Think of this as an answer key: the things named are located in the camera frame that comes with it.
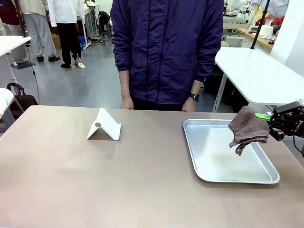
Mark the red cloth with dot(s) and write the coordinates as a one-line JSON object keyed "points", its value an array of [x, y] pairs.
{"points": [[278, 21]]}

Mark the wooden desk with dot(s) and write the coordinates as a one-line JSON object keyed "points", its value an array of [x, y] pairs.
{"points": [[256, 36]]}

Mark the black slanted pole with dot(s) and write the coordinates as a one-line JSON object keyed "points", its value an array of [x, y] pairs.
{"points": [[259, 26]]}

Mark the metal tray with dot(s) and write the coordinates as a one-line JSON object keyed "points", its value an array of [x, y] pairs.
{"points": [[213, 152]]}

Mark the person's left hand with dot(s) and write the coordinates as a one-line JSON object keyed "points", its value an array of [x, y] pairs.
{"points": [[189, 105]]}

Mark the white table with thin legs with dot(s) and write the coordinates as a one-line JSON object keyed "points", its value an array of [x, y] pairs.
{"points": [[12, 41]]}

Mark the white folded roller stand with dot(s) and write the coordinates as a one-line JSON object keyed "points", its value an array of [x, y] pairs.
{"points": [[107, 124]]}

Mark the person in red top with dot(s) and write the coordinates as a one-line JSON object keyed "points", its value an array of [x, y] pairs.
{"points": [[8, 12]]}

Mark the person's right forearm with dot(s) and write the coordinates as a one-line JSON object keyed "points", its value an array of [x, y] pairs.
{"points": [[124, 84]]}

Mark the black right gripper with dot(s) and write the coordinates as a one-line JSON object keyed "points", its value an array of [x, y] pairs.
{"points": [[293, 121]]}

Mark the person's left forearm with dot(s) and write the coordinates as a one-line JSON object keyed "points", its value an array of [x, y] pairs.
{"points": [[196, 88]]}

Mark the white table with rounded edge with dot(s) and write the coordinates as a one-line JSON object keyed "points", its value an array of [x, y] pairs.
{"points": [[256, 73]]}

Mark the white padded cloth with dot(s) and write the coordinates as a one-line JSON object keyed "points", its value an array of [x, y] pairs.
{"points": [[4, 99]]}

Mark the black pole with clamp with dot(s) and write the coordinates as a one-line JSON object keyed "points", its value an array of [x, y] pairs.
{"points": [[22, 21]]}

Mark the person in grey trousers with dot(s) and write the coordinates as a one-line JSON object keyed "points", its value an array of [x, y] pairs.
{"points": [[40, 28]]}

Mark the person in blue jacket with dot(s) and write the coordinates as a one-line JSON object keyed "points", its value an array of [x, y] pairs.
{"points": [[166, 47]]}

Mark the brown towel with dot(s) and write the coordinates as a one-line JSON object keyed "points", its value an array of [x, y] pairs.
{"points": [[249, 127]]}

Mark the black bag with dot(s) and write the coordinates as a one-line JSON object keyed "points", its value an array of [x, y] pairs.
{"points": [[23, 99]]}

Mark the person's right hand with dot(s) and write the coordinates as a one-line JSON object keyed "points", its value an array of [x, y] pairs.
{"points": [[127, 104]]}

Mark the black wrist watch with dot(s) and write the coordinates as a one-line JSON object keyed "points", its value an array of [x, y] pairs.
{"points": [[194, 96]]}

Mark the blue floor mat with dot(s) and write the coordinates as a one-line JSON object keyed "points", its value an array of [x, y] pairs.
{"points": [[23, 64]]}

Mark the person in white shirt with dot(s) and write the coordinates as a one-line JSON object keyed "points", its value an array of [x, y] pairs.
{"points": [[67, 28]]}

